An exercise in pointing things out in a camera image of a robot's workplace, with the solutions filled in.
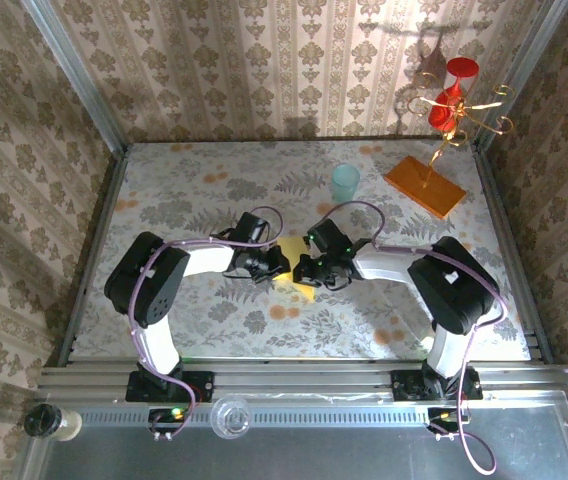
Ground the gold glass rack orange base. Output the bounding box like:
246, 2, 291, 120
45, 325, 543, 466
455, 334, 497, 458
383, 72, 515, 220

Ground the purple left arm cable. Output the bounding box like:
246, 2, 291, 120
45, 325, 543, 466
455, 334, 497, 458
130, 205, 285, 441

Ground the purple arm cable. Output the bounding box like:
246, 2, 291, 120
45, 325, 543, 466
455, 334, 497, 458
319, 200, 509, 476
130, 205, 285, 441

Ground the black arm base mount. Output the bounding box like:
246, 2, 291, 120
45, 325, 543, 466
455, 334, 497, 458
125, 369, 215, 404
391, 368, 484, 402

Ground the aluminium side rail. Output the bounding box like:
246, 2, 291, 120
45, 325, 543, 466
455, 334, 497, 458
58, 144, 130, 366
473, 144, 553, 364

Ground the yellow cloth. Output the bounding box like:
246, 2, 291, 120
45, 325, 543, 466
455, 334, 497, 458
272, 236, 318, 305

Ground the teal plastic cup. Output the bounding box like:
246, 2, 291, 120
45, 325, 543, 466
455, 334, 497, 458
331, 163, 361, 205

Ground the aluminium frame post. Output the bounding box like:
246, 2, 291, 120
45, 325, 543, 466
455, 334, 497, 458
473, 0, 568, 151
21, 0, 128, 156

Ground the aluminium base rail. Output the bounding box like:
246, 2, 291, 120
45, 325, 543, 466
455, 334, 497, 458
36, 360, 568, 406

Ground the black capped bottle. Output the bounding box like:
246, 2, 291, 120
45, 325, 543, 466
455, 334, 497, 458
23, 403, 84, 442

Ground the black connector board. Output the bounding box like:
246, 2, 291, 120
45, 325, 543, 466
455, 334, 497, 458
147, 406, 189, 434

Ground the clear glass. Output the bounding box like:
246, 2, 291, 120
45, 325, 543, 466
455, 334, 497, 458
210, 393, 253, 440

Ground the floral tablecloth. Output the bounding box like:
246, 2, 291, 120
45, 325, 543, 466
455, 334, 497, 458
71, 139, 533, 362

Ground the grey metal tray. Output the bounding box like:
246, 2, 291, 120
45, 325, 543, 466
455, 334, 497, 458
18, 389, 568, 480

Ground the red wine glass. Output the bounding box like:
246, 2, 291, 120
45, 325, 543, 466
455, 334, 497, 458
427, 56, 480, 134

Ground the slotted grey cable duct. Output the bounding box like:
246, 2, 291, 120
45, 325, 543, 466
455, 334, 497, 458
78, 404, 435, 427

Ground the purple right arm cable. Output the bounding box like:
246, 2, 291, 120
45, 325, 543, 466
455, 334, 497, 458
319, 200, 509, 476

